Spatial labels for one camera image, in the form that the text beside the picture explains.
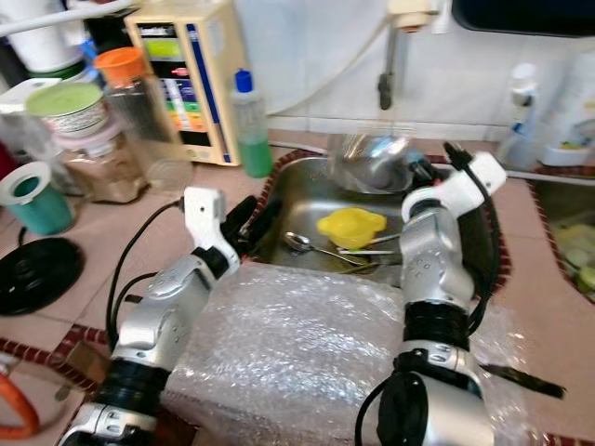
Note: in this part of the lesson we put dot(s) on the stainless steel sink basin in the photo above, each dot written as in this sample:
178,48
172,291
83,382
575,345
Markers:
302,186
548,200

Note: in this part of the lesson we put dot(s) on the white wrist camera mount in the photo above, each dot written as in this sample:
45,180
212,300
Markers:
204,218
474,177

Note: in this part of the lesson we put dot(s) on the white plastic pipe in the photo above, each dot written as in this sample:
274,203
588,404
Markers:
56,20

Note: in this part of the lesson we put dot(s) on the round steel bowl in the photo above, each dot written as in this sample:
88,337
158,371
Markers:
376,163

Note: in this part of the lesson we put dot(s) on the black round lid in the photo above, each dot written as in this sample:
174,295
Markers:
37,277

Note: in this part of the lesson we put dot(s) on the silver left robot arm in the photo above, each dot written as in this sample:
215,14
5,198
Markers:
172,307

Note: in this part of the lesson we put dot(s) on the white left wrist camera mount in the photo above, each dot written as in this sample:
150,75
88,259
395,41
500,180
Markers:
204,218

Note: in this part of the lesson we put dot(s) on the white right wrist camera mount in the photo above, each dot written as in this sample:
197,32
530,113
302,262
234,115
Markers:
474,177

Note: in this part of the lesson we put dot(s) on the white jug green base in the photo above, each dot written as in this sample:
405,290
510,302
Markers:
51,37

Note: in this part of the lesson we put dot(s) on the glass jar orange lid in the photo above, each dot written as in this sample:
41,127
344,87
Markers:
139,111

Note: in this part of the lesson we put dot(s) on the white wall tap grey spout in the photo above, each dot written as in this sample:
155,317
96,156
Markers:
386,88

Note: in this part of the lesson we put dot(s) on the clear canister white lid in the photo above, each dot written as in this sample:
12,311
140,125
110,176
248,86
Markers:
14,107

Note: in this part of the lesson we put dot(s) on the teal cup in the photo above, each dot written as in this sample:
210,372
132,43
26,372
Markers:
46,209

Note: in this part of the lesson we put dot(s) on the black strip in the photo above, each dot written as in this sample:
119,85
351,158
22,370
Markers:
530,381

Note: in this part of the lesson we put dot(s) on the small white spray bottle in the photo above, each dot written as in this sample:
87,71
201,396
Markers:
521,93

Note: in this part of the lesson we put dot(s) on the clear bubble wrap sheet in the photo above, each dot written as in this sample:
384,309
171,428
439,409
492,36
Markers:
288,353

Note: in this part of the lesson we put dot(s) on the black rounded wall fixture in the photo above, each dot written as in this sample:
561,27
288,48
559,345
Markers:
521,14

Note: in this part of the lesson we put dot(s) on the patterned bowl green lid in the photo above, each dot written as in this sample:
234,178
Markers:
65,100

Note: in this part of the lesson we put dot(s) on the brown powder jar pink lid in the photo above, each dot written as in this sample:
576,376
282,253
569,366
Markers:
98,177

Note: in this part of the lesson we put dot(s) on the white detergent bottle yellow cap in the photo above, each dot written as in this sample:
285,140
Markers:
572,111

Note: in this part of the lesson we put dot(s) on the green soap bottle blue cap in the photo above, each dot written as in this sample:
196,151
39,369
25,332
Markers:
253,153

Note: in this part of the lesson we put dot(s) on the steel spoon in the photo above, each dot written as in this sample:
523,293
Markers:
297,243

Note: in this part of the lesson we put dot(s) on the clear plastic food container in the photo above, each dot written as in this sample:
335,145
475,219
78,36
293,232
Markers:
578,251

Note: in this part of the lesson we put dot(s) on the beige water ionizer machine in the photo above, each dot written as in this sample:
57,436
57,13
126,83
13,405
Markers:
212,65

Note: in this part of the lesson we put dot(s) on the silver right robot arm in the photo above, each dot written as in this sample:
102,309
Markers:
432,260

